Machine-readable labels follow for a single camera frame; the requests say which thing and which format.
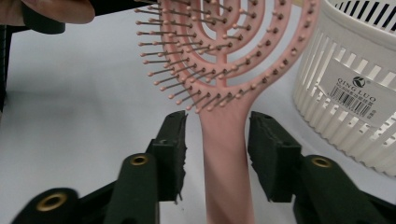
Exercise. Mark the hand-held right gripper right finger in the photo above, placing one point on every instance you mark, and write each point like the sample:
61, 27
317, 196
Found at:
274, 158

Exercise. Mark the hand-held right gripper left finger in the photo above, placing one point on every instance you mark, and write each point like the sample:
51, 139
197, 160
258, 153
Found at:
165, 161

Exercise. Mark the pink hairbrush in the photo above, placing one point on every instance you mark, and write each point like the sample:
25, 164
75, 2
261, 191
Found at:
227, 93

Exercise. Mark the white plastic basket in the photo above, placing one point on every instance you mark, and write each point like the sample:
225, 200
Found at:
348, 102

